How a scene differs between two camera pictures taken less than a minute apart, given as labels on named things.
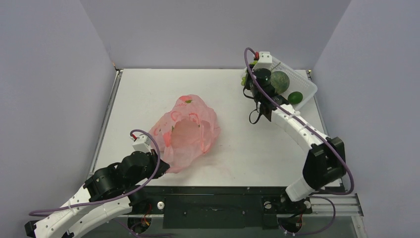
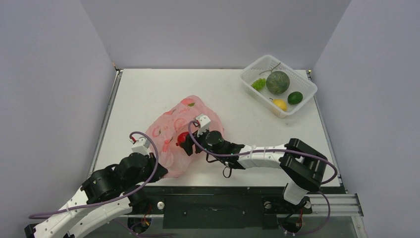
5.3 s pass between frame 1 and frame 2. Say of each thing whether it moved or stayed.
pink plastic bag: stayed
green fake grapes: moved
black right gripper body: moved
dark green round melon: stayed
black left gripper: stayed
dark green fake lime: stayed
